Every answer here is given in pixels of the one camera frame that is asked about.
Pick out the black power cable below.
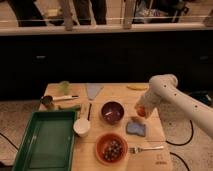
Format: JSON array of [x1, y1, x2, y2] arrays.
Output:
[[165, 119, 195, 171]]

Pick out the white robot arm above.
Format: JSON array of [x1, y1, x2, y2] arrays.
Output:
[[135, 74, 213, 139]]

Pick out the grey triangular cloth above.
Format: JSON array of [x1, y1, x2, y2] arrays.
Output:
[[86, 83, 103, 100]]

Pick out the green translucent cup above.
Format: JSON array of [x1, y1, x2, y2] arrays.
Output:
[[59, 81, 70, 95]]

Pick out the orange bowl with grapes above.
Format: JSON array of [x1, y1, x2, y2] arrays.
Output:
[[95, 133, 128, 165]]

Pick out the yellow banana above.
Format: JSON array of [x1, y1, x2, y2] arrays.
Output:
[[127, 85, 148, 91]]

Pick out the white paper cup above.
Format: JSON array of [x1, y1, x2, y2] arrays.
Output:
[[73, 118, 91, 137]]

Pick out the orange-red apple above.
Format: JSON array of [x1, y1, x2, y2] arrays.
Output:
[[135, 106, 146, 117]]

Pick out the wooden handled knife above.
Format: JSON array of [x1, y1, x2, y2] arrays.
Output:
[[79, 103, 92, 120]]

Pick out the blue sponge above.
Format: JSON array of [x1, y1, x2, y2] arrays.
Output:
[[126, 121, 146, 137]]

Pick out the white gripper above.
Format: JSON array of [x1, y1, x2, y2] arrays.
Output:
[[137, 88, 165, 119]]

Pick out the purple bowl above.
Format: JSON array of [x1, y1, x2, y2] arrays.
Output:
[[101, 101, 124, 125]]

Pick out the silver fork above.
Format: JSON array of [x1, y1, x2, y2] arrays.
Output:
[[129, 146, 164, 154]]

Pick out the metal can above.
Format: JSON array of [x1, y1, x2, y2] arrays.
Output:
[[40, 95, 54, 110]]

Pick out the green plastic tray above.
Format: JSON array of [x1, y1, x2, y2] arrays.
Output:
[[12, 110, 77, 171]]

